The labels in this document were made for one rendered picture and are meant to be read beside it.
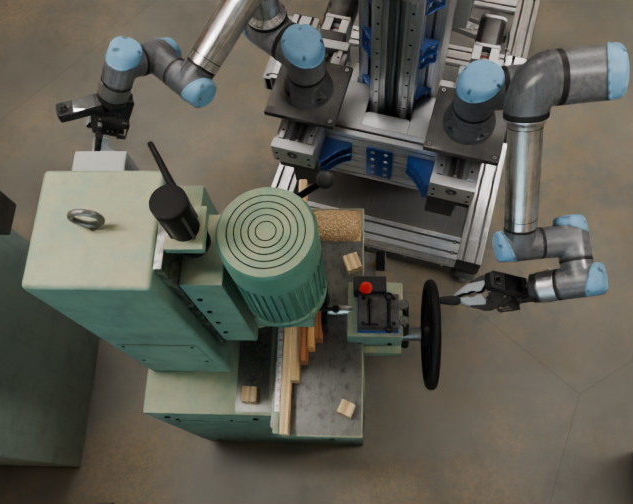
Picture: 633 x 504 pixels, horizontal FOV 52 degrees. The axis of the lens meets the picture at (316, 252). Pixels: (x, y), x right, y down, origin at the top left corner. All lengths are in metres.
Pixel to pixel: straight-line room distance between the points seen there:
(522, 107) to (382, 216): 1.18
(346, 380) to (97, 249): 0.75
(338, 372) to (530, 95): 0.78
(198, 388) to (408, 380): 1.02
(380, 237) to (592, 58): 1.24
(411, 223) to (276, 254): 1.47
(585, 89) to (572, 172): 1.53
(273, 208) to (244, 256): 0.10
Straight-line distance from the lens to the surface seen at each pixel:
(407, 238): 2.47
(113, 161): 1.26
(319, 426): 1.62
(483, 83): 1.82
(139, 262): 1.11
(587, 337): 2.72
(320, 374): 1.63
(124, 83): 1.63
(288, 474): 2.52
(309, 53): 1.87
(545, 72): 1.43
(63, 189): 1.22
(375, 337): 1.59
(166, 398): 1.80
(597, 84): 1.46
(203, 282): 1.18
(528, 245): 1.58
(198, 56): 1.59
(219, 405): 1.76
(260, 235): 1.10
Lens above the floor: 2.50
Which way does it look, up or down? 69 degrees down
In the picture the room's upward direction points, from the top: 11 degrees counter-clockwise
